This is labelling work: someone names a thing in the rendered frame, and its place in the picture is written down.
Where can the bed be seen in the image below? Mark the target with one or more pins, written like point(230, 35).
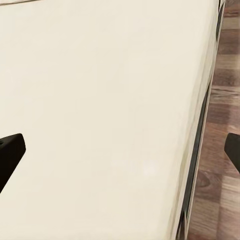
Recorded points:
point(111, 97)

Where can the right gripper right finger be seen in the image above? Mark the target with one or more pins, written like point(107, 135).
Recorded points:
point(232, 149)

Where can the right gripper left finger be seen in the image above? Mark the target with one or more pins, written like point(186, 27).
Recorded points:
point(12, 150)

